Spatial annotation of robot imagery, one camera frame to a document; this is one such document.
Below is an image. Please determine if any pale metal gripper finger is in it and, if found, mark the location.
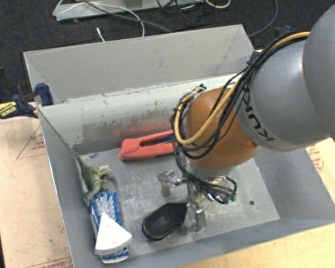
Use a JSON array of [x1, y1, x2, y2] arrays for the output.
[[155, 167, 190, 199], [183, 199, 210, 235]]

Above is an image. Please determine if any black oval case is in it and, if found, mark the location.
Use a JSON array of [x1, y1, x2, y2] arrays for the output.
[[138, 199, 194, 244]]

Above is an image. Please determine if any red flat clamp tool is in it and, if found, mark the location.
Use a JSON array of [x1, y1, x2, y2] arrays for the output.
[[116, 130, 181, 165]]

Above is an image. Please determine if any blue and white brush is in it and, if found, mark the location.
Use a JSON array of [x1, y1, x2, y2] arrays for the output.
[[85, 186, 133, 267]]

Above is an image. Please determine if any green toy dinosaur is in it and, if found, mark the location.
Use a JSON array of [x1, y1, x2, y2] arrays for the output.
[[75, 150, 119, 208]]

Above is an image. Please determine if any white triangular wedge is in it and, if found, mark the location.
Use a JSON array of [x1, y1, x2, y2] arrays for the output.
[[87, 207, 135, 257]]

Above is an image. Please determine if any grey metal bin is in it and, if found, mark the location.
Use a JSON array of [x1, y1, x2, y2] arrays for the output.
[[23, 2, 335, 268]]

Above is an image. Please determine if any brown cardboard board red print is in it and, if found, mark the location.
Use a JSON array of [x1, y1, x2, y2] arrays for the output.
[[0, 50, 335, 268]]

